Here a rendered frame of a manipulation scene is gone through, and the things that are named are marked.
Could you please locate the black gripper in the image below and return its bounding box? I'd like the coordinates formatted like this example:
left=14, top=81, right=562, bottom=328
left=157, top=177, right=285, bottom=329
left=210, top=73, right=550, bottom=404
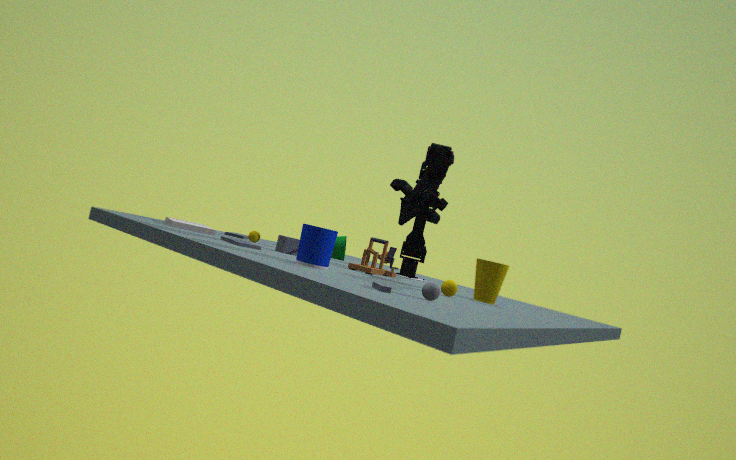
left=390, top=177, right=440, bottom=226

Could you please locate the blue mug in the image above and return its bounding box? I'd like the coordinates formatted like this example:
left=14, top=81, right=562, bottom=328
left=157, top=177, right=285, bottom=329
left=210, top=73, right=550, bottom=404
left=296, top=224, right=338, bottom=270

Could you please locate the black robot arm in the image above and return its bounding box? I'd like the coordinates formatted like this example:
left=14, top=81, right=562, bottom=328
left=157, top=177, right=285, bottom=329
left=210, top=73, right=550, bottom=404
left=396, top=143, right=454, bottom=279

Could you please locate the grey ball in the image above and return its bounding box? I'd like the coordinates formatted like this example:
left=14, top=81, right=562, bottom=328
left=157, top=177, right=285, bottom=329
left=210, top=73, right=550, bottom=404
left=422, top=282, right=440, bottom=301

